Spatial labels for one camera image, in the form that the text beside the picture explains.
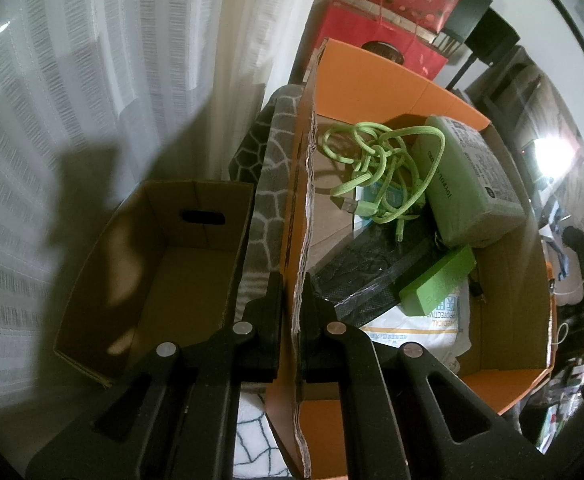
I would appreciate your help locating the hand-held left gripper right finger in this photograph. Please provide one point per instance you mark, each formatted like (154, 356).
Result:
(312, 320)

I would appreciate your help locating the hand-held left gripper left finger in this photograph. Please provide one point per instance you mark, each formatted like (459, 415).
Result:
(264, 320)

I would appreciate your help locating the pale green wipes pack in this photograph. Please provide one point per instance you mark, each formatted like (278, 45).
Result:
(471, 185)

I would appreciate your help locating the white striped curtain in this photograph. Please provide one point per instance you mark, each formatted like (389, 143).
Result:
(97, 60)

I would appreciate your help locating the brown sofa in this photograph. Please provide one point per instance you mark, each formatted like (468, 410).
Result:
(536, 95)

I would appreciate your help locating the black mesh pack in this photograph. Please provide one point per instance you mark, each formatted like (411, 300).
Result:
(366, 275)

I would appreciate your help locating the white blue face mask pack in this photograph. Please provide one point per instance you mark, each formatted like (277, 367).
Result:
(411, 332)

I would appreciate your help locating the green power bank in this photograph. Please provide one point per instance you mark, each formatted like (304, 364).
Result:
(436, 280)

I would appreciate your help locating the bright lamp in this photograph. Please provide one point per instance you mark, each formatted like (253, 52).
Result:
(551, 155)

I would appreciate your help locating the grey white patterned blanket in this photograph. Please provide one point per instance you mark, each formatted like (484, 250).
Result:
(267, 175)

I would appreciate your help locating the black speaker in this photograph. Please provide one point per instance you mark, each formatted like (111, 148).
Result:
(494, 37)
(466, 10)

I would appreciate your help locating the brown cardboard box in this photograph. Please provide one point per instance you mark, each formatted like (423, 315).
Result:
(187, 280)

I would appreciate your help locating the red collection gift bag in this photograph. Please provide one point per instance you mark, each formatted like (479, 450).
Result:
(351, 30)

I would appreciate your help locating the orange cardboard box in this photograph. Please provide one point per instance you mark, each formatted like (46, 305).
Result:
(511, 280)

